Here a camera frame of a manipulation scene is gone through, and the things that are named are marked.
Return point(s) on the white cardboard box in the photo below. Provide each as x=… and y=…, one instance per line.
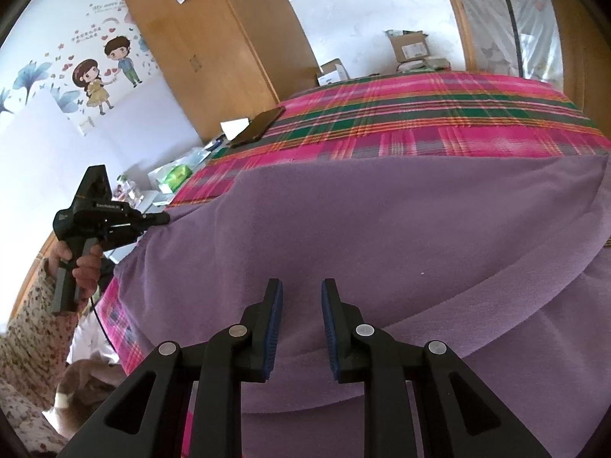
x=332, y=76

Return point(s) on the person's floral jacket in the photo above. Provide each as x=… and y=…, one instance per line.
x=19, y=415

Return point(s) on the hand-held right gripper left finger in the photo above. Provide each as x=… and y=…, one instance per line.
x=273, y=329

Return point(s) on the wooden door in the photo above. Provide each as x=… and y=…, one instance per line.
x=577, y=57

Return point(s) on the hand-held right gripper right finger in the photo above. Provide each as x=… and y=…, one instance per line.
x=329, y=329

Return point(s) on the person's left forearm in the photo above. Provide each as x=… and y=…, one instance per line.
x=38, y=305

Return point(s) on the wooden wardrobe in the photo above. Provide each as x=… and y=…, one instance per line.
x=215, y=47

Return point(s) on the green tissue pack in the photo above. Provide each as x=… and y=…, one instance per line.
x=176, y=176

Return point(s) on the purple fleece garment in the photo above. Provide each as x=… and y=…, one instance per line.
x=382, y=229

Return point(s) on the black smartphone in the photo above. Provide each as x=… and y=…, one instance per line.
x=257, y=126

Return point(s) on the cluttered side table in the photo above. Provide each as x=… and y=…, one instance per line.
x=200, y=152

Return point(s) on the white paper sheet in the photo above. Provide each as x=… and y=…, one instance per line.
x=234, y=129

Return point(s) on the brown cardboard box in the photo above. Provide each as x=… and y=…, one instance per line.
x=408, y=47

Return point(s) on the person's left hand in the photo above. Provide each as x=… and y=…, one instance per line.
x=88, y=269

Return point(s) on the white satin cloth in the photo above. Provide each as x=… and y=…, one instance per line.
x=88, y=338

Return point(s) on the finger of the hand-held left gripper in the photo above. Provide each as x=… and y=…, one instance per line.
x=152, y=219

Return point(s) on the wooden door frame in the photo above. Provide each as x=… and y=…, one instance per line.
x=458, y=19

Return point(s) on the pink green plaid bed sheet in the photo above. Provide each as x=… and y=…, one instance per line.
x=382, y=114

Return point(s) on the cartoon wall sticker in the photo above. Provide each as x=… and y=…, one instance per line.
x=95, y=81

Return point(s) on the clear plastic door curtain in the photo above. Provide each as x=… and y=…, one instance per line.
x=491, y=33

